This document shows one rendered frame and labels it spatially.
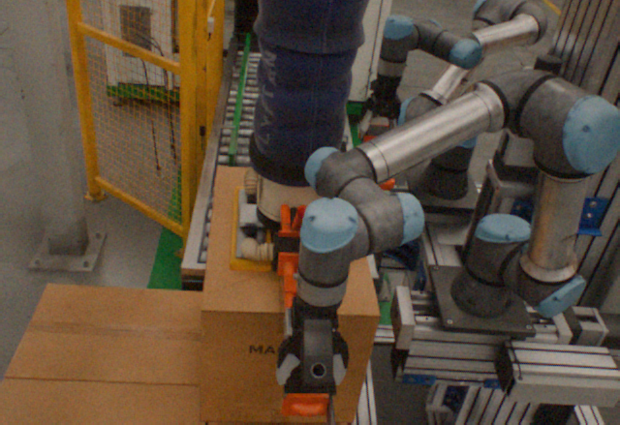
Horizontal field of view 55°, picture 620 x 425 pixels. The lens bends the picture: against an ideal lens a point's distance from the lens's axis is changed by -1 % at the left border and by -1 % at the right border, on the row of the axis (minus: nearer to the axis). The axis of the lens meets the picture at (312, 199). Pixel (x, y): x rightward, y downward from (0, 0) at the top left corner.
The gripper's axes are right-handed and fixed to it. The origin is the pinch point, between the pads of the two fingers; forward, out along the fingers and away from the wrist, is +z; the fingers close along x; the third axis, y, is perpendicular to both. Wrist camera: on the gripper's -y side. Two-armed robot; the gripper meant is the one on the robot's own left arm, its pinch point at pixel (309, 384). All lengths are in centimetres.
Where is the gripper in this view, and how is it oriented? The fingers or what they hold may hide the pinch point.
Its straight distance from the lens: 106.0
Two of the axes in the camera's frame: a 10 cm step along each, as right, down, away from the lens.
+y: -0.6, -5.9, 8.0
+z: -0.9, 8.0, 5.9
